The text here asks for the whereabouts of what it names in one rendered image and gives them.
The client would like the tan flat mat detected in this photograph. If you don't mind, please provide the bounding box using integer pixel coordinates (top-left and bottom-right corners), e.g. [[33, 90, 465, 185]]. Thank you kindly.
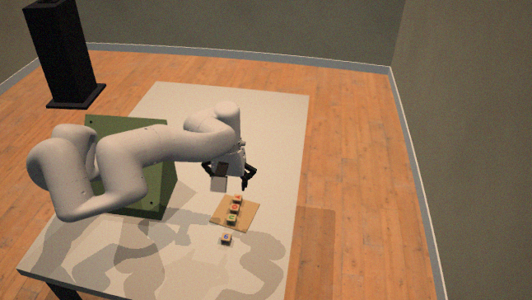
[[209, 194, 260, 233]]

